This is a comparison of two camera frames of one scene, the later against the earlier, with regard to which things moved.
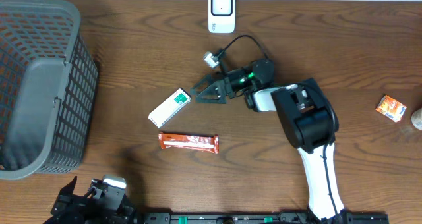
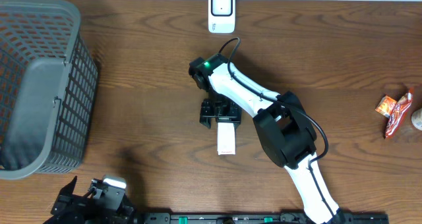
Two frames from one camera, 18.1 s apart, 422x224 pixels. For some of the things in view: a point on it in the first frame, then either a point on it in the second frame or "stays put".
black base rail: x=282 y=217 stays put
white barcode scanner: x=221 y=11 stays put
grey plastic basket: x=48 y=88 stays put
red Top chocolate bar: x=209 y=143 to x=399 y=111
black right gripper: x=212 y=86 to x=231 y=114
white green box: x=175 y=103 to x=226 y=139
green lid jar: x=416 y=118 stays put
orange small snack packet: x=391 y=108 stays put
